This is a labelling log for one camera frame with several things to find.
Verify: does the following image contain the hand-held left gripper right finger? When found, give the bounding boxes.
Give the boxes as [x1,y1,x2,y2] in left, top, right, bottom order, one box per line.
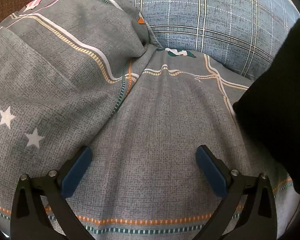
[196,144,277,240]

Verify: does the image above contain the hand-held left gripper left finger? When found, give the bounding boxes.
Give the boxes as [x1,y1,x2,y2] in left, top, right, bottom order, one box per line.
[10,145,96,240]

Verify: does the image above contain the black pants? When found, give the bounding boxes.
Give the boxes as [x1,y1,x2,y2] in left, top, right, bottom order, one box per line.
[233,17,300,196]

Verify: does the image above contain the grey printed bedsheet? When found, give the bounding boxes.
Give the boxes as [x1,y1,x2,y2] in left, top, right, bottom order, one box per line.
[0,47,300,240]

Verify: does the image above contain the grey printed quilt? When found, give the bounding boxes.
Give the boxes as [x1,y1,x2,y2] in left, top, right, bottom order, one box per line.
[0,0,153,188]

